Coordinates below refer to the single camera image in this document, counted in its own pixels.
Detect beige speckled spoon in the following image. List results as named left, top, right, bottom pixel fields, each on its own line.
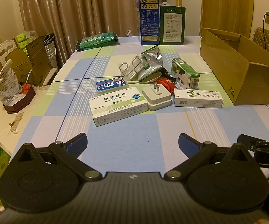
left=127, top=73, right=163, bottom=84

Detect brown cardboard box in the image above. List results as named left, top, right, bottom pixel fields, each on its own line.
left=199, top=27, right=269, bottom=106

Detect wooden door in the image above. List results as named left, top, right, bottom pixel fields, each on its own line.
left=201, top=0, right=255, bottom=39

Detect green white medicine box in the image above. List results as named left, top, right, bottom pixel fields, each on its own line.
left=171, top=58, right=200, bottom=90

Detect clear plastic hook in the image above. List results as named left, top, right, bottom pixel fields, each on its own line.
left=132, top=55, right=147, bottom=74
left=119, top=62, right=136, bottom=79

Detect tall blue carton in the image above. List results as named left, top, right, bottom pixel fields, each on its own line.
left=134, top=0, right=160, bottom=46

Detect printed brown cardboard boxes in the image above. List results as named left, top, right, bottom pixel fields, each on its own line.
left=7, top=35, right=51, bottom=86

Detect red snack packet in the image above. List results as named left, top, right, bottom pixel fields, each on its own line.
left=155, top=78, right=178, bottom=97

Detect blue tissue pack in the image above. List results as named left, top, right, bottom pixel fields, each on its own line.
left=95, top=77, right=128, bottom=92

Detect large white medicine box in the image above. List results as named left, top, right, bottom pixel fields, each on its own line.
left=89, top=87, right=148, bottom=127

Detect long white ointment box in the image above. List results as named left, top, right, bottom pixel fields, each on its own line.
left=173, top=89, right=225, bottom=109

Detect stack of white bowls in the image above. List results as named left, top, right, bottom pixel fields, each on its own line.
left=43, top=34, right=58, bottom=69

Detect cream printed cloth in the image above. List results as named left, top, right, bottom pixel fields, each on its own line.
left=0, top=84, right=53, bottom=155

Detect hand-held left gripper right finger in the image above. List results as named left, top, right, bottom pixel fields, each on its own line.
left=164, top=133, right=257, bottom=181

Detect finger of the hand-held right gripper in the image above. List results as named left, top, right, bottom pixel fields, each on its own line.
left=237, top=134, right=269, bottom=153

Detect tall green carton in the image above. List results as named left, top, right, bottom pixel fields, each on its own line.
left=159, top=2, right=186, bottom=45

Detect green packets on shelf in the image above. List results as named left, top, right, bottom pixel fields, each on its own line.
left=16, top=31, right=35, bottom=49

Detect brown curtain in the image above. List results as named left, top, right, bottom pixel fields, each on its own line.
left=16, top=0, right=167, bottom=62

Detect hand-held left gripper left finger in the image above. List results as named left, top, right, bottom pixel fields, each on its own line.
left=12, top=133, right=102, bottom=182

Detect silver green foil pouch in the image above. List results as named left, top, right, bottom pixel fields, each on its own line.
left=138, top=45, right=164, bottom=83

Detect green plastic packet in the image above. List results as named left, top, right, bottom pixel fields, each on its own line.
left=76, top=32, right=118, bottom=51

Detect black cable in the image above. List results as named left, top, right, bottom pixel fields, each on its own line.
left=160, top=68, right=177, bottom=83

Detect quilted chair cover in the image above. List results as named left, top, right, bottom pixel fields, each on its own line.
left=252, top=27, right=269, bottom=59

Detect dark red wooden box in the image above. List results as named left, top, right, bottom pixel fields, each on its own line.
left=4, top=85, right=36, bottom=114

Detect white power adapter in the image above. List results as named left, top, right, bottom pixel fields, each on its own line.
left=142, top=84, right=173, bottom=111

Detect checked cloth desktop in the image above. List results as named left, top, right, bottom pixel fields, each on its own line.
left=9, top=35, right=269, bottom=180

